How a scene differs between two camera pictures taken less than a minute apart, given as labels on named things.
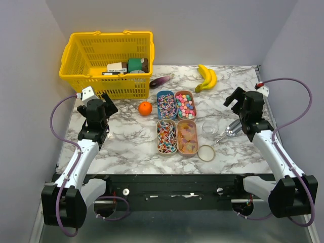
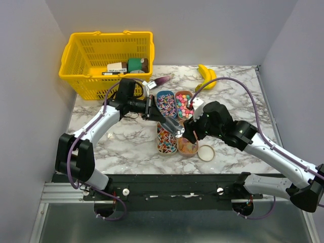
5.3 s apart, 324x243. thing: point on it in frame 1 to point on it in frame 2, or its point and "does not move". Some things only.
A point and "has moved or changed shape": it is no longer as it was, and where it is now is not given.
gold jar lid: (206, 153) does not move
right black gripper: (239, 94) to (189, 125)
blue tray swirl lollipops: (166, 106) does not move
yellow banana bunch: (209, 78) does not move
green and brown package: (134, 64) does not move
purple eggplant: (159, 80) does not move
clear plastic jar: (210, 127) has moved or changed shape
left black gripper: (110, 108) to (151, 114)
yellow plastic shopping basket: (86, 55) does not move
